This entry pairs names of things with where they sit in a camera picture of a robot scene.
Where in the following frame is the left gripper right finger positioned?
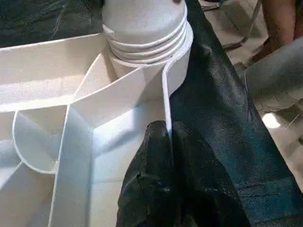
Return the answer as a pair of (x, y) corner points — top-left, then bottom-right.
(171, 121), (251, 227)

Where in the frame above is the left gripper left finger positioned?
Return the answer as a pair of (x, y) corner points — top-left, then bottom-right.
(115, 120), (178, 227)

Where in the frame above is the white plastic table top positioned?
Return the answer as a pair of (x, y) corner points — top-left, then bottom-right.
(0, 30), (194, 227)

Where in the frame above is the white plastic table leg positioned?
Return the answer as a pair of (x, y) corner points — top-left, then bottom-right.
(101, 0), (190, 66)

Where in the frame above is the black work mat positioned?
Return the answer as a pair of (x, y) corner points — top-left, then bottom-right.
(0, 0), (303, 227)

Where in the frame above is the grey left robot foot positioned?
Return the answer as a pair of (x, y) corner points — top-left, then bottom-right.
(243, 36), (303, 114)

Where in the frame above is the thin grey tripod stand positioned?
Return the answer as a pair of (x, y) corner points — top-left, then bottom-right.
(201, 0), (263, 49)

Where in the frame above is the brown upright post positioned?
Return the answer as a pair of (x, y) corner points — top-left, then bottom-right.
(260, 0), (296, 54)

